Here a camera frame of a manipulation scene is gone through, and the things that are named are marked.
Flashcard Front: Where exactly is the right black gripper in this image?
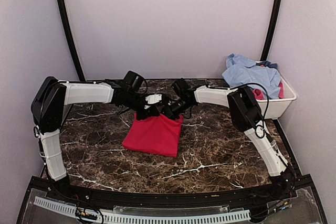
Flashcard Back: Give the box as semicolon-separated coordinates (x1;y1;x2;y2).
156;99;194;123

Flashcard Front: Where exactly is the red t-shirt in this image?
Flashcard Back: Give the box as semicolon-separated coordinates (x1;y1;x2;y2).
122;114;183;157

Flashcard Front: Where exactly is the light blue shirt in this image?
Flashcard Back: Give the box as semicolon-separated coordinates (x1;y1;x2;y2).
222;54;281;96

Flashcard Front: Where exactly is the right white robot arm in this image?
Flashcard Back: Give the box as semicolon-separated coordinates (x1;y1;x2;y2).
161;84;295;200

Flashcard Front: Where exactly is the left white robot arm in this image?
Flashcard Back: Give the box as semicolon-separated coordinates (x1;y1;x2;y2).
31;77;163;201

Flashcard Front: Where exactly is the white plastic laundry bin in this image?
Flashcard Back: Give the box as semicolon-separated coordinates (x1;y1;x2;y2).
257;75;297;119

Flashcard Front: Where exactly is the pink garment in bin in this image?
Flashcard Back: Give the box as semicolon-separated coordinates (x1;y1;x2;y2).
252;81;284;100

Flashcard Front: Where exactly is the dark blue garment in bin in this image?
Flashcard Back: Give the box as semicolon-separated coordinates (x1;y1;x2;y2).
256;61;278;69

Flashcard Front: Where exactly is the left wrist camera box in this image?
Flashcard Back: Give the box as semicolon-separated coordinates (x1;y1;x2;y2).
123;70;144;92

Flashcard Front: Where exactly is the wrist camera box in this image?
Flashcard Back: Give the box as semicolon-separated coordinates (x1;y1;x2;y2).
123;70;144;92
172;78;190;97

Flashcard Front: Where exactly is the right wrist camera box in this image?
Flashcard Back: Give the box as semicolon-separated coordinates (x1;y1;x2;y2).
172;78;190;97

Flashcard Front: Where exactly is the white slotted cable duct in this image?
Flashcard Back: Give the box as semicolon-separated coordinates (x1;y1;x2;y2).
33;196;251;223

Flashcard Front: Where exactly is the left electronics board with wires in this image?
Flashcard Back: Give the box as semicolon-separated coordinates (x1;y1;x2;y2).
72;194;104;223

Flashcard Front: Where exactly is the electronics board with wires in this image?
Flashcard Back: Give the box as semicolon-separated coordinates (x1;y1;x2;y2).
266;198;292;216
72;194;104;223

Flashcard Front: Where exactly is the right electronics board with wires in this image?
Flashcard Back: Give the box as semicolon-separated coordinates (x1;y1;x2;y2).
266;198;292;216

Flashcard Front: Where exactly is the left black frame post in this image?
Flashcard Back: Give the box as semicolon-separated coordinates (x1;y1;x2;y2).
57;0;86;81

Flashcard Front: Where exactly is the black frame post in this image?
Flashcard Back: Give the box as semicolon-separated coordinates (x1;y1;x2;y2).
260;0;281;61
57;0;86;81

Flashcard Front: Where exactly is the right black frame post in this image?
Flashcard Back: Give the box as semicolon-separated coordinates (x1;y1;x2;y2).
260;0;281;61

